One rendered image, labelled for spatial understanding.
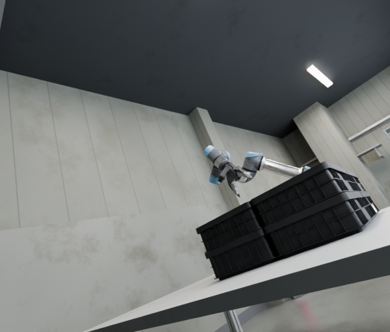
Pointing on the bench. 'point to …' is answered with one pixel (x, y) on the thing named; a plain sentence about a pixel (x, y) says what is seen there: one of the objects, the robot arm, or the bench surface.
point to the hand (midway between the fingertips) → (245, 188)
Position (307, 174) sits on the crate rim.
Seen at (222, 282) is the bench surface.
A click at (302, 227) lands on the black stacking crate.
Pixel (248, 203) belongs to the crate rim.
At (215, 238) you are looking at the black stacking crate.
